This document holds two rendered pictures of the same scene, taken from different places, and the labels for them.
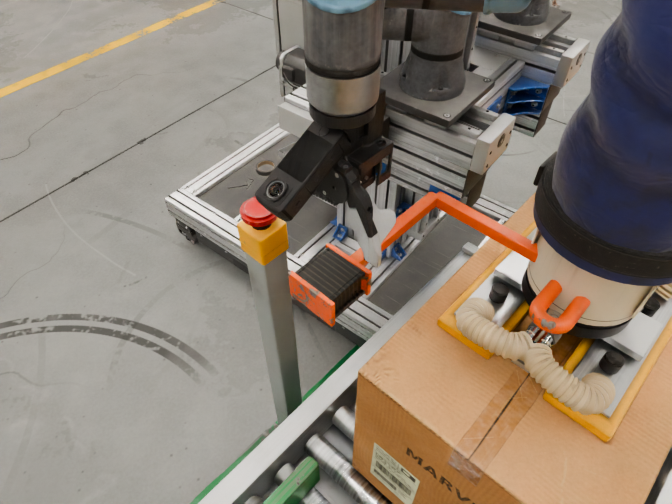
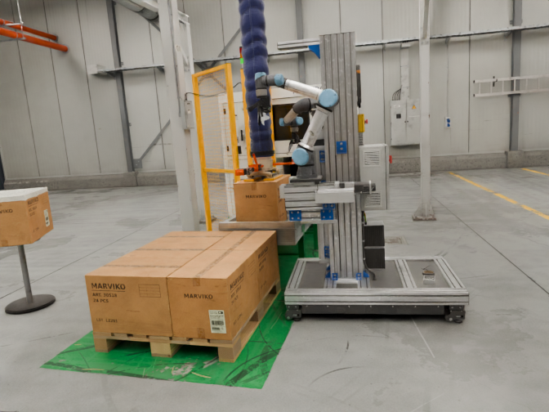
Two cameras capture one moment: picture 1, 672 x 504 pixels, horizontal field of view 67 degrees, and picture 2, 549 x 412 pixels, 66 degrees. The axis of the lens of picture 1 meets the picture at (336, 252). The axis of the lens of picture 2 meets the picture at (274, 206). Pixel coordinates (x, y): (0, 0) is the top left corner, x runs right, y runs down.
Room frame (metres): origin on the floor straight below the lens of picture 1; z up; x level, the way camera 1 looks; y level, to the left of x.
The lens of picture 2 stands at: (4.10, -2.17, 1.38)
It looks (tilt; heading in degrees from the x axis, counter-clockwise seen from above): 10 degrees down; 153
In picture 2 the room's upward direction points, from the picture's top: 4 degrees counter-clockwise
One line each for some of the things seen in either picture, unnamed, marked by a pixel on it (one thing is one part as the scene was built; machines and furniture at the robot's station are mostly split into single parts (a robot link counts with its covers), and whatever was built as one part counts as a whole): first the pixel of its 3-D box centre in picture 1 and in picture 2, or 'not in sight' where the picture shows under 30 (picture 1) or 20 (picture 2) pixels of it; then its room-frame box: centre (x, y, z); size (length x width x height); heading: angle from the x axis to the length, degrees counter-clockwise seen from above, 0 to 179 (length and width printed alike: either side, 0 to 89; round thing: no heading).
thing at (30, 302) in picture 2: not in sight; (24, 272); (-0.16, -2.48, 0.31); 0.40 x 0.40 x 0.62
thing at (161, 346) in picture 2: not in sight; (199, 308); (1.03, -1.29, 0.07); 1.20 x 1.00 x 0.14; 137
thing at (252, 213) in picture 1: (260, 214); not in sight; (0.67, 0.14, 1.02); 0.07 x 0.07 x 0.04
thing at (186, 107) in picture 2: not in sight; (187, 114); (-0.41, -0.78, 1.62); 0.20 x 0.05 x 0.30; 137
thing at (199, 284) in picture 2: not in sight; (195, 275); (1.03, -1.29, 0.34); 1.20 x 1.00 x 0.40; 137
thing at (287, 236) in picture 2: not in sight; (256, 236); (0.76, -0.62, 0.47); 0.70 x 0.03 x 0.15; 47
